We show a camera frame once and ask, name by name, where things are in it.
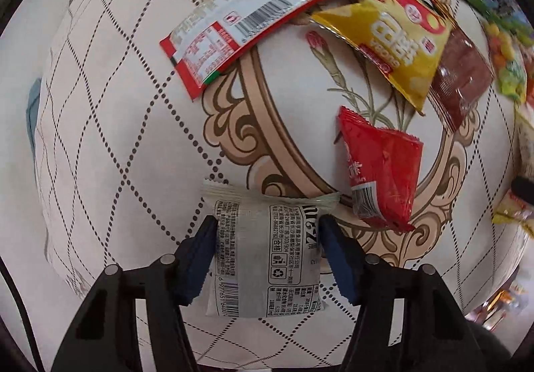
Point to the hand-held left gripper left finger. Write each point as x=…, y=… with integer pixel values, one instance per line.
x=200, y=259

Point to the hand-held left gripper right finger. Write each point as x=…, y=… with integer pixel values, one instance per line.
x=338, y=259

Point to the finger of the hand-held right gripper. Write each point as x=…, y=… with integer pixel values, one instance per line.
x=525, y=188

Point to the yellow snack packet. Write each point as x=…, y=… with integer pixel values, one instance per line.
x=511, y=211

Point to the white snack packet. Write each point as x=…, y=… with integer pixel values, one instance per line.
x=267, y=255

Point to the long red and white packet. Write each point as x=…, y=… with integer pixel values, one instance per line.
x=250, y=9

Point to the red snack packet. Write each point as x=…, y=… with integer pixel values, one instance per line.
x=384, y=171

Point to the green and yellow candy packet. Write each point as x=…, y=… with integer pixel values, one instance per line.
x=509, y=63

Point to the clear packet of brown snack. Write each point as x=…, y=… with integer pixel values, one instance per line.
x=459, y=75

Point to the floral printed tablecloth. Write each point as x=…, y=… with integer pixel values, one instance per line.
x=125, y=105

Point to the yellow chips bag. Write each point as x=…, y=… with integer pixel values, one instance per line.
x=396, y=38

